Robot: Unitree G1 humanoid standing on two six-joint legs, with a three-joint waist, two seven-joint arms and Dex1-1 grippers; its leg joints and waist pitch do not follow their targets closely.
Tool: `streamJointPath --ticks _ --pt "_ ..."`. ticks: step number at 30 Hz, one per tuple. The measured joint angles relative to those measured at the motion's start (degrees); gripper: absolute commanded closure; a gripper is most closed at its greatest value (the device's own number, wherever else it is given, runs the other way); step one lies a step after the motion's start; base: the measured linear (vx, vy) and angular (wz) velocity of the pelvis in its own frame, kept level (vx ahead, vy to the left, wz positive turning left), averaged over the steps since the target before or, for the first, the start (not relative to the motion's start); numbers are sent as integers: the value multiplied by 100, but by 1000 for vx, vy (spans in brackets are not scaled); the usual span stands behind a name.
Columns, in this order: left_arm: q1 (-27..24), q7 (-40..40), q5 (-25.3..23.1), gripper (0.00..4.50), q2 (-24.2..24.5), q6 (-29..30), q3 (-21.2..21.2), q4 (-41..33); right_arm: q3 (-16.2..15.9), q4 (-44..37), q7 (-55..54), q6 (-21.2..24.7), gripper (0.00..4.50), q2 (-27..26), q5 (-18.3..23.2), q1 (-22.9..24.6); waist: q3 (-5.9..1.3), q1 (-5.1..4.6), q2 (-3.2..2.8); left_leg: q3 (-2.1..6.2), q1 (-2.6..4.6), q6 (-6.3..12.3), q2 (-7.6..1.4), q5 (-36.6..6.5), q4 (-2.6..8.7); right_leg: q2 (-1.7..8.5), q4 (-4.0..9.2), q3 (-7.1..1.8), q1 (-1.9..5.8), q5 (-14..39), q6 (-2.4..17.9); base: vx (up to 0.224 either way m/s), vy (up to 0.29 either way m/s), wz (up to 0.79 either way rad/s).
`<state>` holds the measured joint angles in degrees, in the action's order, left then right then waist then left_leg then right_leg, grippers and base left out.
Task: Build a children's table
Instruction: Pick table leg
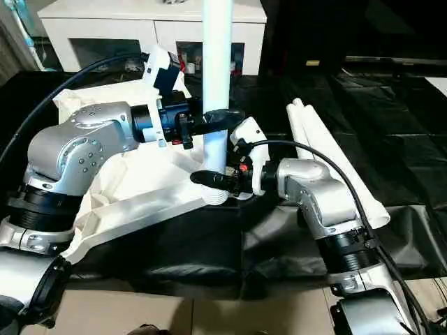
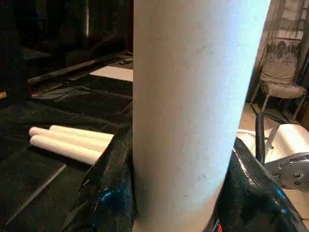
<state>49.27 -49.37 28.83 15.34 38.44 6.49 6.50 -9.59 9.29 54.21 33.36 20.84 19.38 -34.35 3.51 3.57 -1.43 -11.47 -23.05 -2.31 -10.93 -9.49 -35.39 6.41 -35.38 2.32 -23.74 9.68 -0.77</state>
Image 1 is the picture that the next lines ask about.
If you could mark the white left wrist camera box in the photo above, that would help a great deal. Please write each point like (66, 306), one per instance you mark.
(162, 70)

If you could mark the small red bottle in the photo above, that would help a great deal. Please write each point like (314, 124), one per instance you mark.
(190, 67)

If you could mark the white plastic table top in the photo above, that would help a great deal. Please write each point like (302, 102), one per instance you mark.
(140, 188)

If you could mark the white plastic table leg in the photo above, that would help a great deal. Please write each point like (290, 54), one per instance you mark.
(314, 136)
(217, 63)
(299, 129)
(360, 188)

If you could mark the white cabinet with glass doors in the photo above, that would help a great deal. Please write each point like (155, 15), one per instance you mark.
(126, 17)

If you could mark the black mat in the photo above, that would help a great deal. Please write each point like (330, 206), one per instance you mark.
(391, 118)

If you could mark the grey curtain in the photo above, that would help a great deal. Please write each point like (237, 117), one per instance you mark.
(10, 42)

